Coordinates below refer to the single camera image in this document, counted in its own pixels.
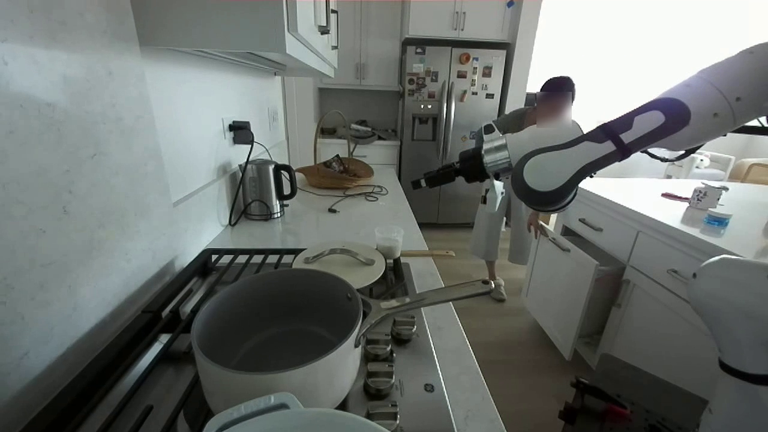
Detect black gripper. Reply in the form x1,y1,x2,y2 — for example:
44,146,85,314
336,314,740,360
409,150,490,189

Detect translucent plastic cup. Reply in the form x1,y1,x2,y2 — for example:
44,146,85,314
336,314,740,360
374,231,402,260

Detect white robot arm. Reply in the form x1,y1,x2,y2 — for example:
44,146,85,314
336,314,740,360
413,43,768,432

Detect white lidded casserole pot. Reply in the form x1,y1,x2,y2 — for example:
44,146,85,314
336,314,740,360
204,393,386,432

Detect person in white clothes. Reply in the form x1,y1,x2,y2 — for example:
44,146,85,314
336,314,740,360
470,74,576,302

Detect stainless steel refrigerator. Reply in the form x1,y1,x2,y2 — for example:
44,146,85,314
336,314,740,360
397,39,510,225

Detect wooden spatula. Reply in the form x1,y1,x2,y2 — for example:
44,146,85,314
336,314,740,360
400,249,456,260

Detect white pan lid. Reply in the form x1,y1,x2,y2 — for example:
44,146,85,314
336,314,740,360
292,243,384,288

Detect white kitchen island cabinet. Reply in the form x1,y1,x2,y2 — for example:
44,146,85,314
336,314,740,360
522,178,768,398

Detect small white blue box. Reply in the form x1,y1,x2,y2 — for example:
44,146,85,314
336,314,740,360
682,182,731,236

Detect black gas stove top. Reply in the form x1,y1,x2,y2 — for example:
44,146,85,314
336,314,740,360
19,248,452,432

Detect black power cable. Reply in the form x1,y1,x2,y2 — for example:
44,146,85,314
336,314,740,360
326,182,391,214

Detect wooden basket with wire handle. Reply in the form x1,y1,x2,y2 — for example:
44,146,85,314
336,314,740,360
299,156,374,189

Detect white upper wall cabinets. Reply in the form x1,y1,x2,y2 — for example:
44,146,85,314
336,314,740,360
130,0,337,78

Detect black wall plug adapter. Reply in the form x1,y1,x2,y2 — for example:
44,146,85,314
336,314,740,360
227,121,253,145

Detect white saucepan with steel handle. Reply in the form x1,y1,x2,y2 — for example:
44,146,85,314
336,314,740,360
192,270,492,412

